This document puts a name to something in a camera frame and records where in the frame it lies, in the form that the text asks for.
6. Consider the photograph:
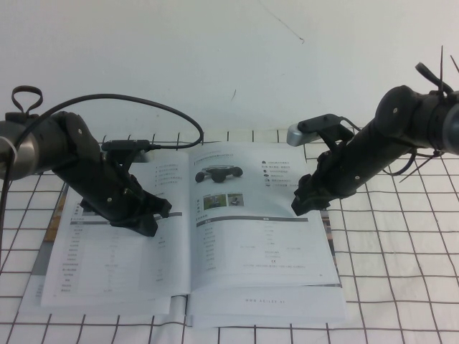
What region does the black left camera mount bracket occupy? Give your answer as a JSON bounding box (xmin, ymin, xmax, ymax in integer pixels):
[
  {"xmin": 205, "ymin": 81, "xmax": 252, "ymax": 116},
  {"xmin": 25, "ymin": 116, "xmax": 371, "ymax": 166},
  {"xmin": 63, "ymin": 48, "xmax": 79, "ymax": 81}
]
[{"xmin": 102, "ymin": 138, "xmax": 151, "ymax": 180}]

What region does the black left camera cable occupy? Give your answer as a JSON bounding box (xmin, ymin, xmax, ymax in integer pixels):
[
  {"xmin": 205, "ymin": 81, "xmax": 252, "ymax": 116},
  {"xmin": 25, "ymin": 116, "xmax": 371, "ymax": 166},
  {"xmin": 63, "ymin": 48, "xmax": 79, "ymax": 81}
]
[{"xmin": 0, "ymin": 93, "xmax": 205, "ymax": 284}]

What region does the white brochure with web address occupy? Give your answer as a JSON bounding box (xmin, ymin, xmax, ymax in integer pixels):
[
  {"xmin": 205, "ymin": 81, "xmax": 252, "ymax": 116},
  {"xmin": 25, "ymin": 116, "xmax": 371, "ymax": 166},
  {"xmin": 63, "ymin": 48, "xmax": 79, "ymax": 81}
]
[{"xmin": 17, "ymin": 282, "xmax": 349, "ymax": 329}]

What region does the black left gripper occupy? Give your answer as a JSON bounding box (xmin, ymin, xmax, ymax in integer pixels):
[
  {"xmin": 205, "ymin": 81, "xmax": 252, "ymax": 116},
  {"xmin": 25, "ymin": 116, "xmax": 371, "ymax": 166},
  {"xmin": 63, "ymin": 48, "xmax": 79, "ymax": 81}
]
[{"xmin": 73, "ymin": 152, "xmax": 173, "ymax": 239}]

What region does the white black-grid tablecloth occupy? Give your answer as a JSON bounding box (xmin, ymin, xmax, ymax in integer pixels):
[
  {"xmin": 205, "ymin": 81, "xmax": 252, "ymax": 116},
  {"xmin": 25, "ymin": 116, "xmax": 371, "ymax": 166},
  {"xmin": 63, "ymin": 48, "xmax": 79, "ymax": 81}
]
[{"xmin": 0, "ymin": 125, "xmax": 459, "ymax": 344}]

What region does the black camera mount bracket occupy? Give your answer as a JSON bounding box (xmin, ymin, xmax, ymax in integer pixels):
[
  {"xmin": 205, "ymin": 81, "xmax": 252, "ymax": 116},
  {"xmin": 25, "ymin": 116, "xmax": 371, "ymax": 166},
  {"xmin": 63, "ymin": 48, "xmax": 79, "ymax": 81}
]
[
  {"xmin": 102, "ymin": 138, "xmax": 151, "ymax": 180},
  {"xmin": 298, "ymin": 113, "xmax": 355, "ymax": 153}
]

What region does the black right camera mount bracket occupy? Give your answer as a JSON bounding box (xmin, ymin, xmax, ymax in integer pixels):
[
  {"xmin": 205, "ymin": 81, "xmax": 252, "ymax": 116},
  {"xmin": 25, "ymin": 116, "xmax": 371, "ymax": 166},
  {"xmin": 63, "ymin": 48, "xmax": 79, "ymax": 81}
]
[{"xmin": 298, "ymin": 113, "xmax": 355, "ymax": 153}]

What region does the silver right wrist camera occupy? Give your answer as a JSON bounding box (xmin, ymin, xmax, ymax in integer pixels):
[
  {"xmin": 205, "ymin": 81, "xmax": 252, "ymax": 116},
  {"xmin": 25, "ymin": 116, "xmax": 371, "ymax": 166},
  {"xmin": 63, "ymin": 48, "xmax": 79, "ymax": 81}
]
[{"xmin": 286, "ymin": 123, "xmax": 323, "ymax": 147}]

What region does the black looped cable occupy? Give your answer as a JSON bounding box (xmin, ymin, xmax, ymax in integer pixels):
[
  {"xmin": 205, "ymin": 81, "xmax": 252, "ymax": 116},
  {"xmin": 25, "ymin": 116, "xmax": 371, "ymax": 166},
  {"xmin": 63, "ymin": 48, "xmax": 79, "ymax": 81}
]
[{"xmin": 11, "ymin": 85, "xmax": 44, "ymax": 115}]

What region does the white product catalogue book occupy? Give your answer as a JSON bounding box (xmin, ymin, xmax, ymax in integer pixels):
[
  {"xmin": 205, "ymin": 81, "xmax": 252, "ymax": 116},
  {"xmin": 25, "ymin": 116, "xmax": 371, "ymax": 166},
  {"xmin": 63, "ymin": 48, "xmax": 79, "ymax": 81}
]
[{"xmin": 40, "ymin": 142, "xmax": 341, "ymax": 310}]

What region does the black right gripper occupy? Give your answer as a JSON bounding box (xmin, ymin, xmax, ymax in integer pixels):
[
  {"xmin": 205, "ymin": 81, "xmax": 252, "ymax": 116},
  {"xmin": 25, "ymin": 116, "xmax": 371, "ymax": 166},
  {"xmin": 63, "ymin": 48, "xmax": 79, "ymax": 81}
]
[{"xmin": 292, "ymin": 134, "xmax": 381, "ymax": 216}]

